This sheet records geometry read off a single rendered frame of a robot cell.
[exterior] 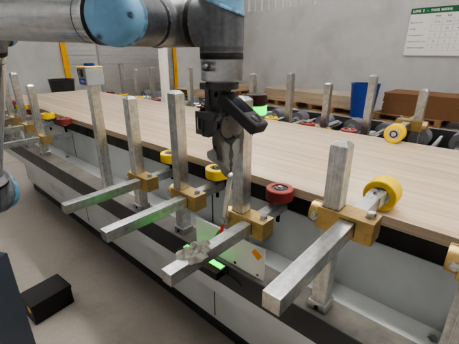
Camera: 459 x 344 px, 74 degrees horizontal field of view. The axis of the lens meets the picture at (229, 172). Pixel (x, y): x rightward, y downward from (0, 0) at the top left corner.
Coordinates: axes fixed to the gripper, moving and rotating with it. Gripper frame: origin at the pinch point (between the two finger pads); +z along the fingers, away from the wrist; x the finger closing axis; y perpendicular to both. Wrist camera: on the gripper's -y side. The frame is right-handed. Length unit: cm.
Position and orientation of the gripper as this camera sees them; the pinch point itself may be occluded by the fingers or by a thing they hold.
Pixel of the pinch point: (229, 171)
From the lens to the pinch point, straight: 71.3
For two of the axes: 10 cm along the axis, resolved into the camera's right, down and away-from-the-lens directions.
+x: -6.6, 2.7, -7.0
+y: -7.5, -2.4, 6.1
